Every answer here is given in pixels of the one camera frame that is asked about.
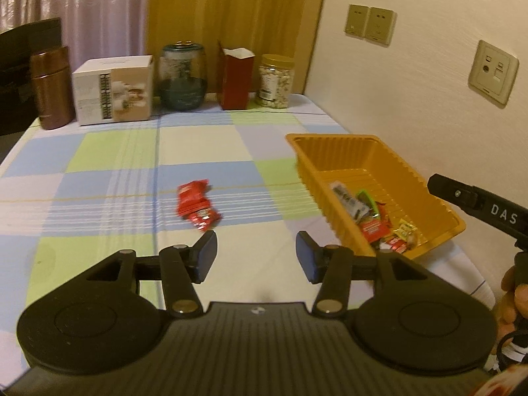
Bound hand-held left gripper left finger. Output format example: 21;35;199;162
82;230;218;319

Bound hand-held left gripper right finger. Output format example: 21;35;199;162
296;231;442;319

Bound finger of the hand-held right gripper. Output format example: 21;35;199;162
428;173;481;212

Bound patterned red snack packet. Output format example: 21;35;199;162
186;208;222;232

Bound plain red snack packet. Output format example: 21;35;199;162
177;179;211;217

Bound black snack packet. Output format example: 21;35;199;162
333;181;369;220

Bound large red snack packet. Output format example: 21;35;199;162
359;218;409;253

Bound orange plastic tray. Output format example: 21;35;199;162
286;133;467;260

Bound person's right hand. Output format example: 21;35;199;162
496;264;528;333

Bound checkered tablecloth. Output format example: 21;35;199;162
0;93;496;384

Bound beige data outlet plate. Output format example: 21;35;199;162
468;40;519;109

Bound red white cloth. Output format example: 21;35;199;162
474;371;528;396

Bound open red carton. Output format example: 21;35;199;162
217;41;255;111

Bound plastic jar of nuts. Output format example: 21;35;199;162
255;53;295;109

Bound dark glass jar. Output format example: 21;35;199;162
159;42;208;111

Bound white printed box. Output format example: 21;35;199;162
72;55;155;126

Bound brown metal canister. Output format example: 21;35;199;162
30;46;76;130

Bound yellow curtain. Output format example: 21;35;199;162
146;0;331;95

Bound black chair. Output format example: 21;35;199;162
0;18;62;137

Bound pink curtain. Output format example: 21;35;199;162
0;0;151;64

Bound black strap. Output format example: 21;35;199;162
494;329;528;374

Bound beige wall socket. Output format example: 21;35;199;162
345;4;371;39
365;7;397;46

